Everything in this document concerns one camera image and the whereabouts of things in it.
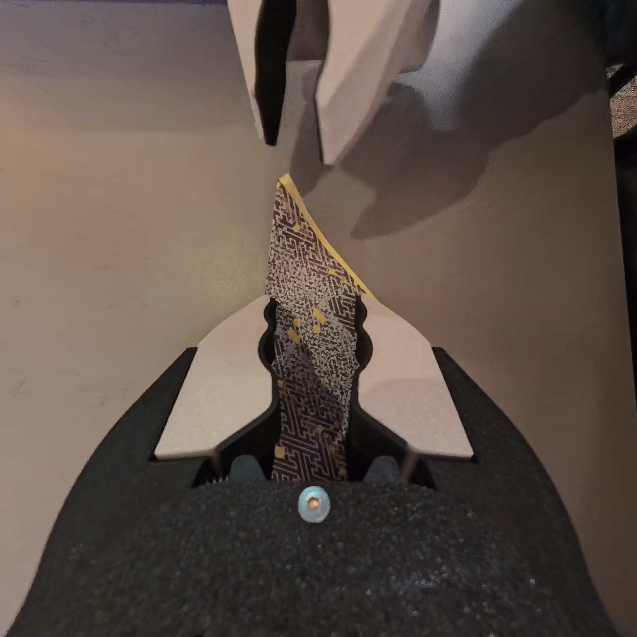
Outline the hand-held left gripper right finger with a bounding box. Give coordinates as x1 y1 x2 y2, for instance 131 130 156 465
347 294 474 482

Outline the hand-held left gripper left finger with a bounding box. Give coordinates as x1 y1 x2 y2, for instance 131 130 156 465
153 296 279 481

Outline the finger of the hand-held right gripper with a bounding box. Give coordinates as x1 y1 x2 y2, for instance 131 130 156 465
314 0 442 166
227 0 296 146

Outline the black patterned origami paper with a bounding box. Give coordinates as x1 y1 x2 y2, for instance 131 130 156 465
265 173 377 483

